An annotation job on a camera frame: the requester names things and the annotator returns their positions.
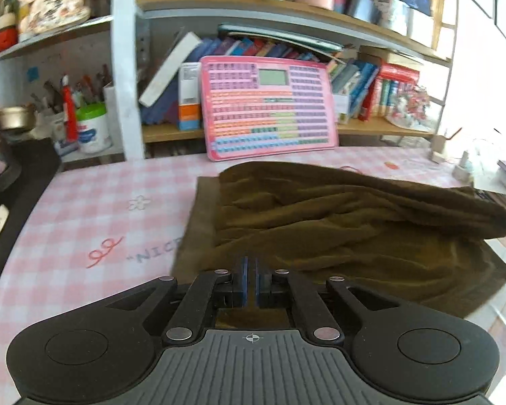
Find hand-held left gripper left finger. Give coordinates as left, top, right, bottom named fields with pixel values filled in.
left=105, top=256, right=249, bottom=347

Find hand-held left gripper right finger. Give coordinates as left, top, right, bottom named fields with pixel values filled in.
left=255, top=256, right=401, bottom=347

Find brown garment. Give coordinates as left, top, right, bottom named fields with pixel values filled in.
left=171, top=161, right=506, bottom=319

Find pink checked cartoon desk mat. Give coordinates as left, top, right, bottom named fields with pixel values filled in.
left=0, top=145, right=506, bottom=405

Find pink learning keyboard toy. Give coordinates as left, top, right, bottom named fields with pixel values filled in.
left=199, top=55, right=338, bottom=162

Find white and orange box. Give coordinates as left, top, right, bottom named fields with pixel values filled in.
left=178, top=62, right=203, bottom=131

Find white canister with green lid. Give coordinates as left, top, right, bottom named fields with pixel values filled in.
left=76, top=105, right=112, bottom=154

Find row of books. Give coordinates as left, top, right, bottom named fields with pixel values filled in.
left=141, top=36, right=420, bottom=131

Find white leaning book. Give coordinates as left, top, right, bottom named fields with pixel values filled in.
left=138, top=31, right=203, bottom=108

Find wooden stand with pencil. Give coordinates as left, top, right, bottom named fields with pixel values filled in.
left=430, top=128, right=465, bottom=164

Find colourful figurine display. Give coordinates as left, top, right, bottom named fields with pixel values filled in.
left=386, top=86, right=433, bottom=129

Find red tassel charm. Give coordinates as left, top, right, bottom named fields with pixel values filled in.
left=61, top=75, right=80, bottom=142

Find white and wooden bookshelf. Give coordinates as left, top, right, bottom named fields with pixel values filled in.
left=0, top=0, right=458, bottom=165

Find black case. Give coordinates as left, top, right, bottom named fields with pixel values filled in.
left=0, top=137, right=62, bottom=296

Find pens in holder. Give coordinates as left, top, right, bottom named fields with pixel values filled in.
left=29, top=64, right=114, bottom=112

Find thick red dictionary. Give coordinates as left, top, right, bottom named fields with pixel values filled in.
left=377, top=62, right=422, bottom=83

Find gold round tin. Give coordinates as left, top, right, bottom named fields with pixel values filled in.
left=0, top=106, right=36, bottom=131

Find pink plush doll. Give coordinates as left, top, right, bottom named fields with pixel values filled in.
left=17, top=0, right=91, bottom=34

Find red knitted doll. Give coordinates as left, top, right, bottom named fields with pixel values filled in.
left=0, top=0, right=20, bottom=53

